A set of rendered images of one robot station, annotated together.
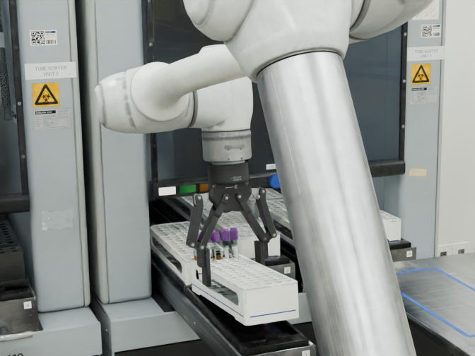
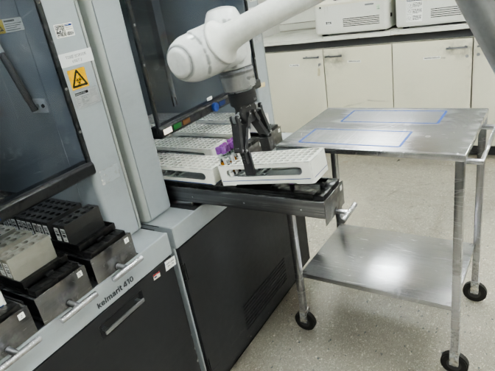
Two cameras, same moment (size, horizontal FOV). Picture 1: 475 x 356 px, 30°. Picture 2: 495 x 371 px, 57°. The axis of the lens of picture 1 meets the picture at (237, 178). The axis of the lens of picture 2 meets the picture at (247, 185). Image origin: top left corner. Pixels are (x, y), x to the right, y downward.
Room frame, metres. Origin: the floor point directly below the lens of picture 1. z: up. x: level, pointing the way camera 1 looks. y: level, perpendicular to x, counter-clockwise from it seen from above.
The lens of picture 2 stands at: (0.61, 0.74, 1.33)
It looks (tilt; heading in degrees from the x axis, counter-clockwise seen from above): 23 degrees down; 325
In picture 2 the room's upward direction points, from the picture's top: 10 degrees counter-clockwise
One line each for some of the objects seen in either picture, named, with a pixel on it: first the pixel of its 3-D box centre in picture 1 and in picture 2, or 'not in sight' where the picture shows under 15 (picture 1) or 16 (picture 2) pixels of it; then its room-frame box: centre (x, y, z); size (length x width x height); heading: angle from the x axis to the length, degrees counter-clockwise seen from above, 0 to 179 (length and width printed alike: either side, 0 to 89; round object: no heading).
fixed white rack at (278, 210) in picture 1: (295, 226); (211, 136); (2.05, -0.14, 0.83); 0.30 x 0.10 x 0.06; 20
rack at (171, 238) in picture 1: (187, 253); (184, 169); (1.84, 0.11, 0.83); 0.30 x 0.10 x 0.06; 20
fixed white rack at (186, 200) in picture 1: (194, 203); not in sight; (2.29, 0.11, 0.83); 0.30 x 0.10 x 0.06; 20
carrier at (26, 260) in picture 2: not in sight; (30, 258); (1.66, 0.63, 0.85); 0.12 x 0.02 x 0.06; 111
